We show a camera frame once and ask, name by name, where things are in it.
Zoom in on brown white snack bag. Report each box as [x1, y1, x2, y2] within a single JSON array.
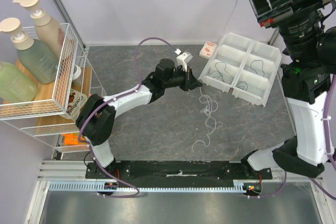
[[60, 89, 88, 121]]

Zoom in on small red white box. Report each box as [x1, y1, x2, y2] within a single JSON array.
[[199, 41, 217, 60]]

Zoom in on white plastic compartment tray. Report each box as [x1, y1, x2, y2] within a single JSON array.
[[198, 33, 282, 106]]

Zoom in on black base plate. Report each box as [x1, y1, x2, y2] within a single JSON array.
[[85, 159, 274, 189]]

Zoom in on beige pump bottle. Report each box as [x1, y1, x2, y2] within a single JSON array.
[[13, 0, 65, 59]]

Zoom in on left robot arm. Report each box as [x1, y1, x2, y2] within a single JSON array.
[[76, 59, 202, 178]]

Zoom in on white slotted cable duct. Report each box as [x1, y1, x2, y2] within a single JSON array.
[[49, 180, 246, 193]]

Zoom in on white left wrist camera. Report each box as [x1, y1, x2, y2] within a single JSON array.
[[174, 49, 193, 72]]

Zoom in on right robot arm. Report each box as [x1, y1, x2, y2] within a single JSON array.
[[240, 0, 335, 179]]

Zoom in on orange snack packet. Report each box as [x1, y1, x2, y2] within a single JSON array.
[[62, 133, 87, 146]]

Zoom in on light green bottle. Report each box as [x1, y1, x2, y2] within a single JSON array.
[[1, 61, 37, 103]]

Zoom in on white thin cable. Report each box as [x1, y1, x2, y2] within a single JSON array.
[[191, 86, 223, 152]]

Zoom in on blue thin cable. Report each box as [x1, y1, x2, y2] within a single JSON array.
[[249, 59, 266, 76]]

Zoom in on grey-green pump bottle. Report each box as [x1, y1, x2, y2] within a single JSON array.
[[1, 17, 59, 84]]

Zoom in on small white cup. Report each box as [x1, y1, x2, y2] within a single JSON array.
[[72, 65, 82, 82]]

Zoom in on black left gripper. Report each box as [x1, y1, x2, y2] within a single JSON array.
[[163, 65, 202, 91]]

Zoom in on white wire basket shelf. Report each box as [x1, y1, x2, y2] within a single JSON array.
[[1, 23, 106, 153]]

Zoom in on wooden shelf board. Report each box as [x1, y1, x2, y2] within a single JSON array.
[[1, 56, 93, 136]]

